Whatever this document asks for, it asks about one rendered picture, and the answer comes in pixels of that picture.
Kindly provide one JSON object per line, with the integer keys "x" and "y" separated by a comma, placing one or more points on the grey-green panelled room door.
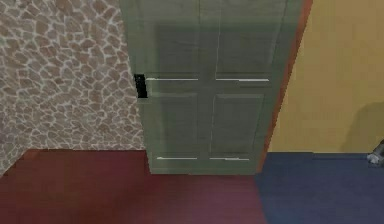
{"x": 206, "y": 116}

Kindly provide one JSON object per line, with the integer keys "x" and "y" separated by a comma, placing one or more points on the grey metal object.
{"x": 377, "y": 155}

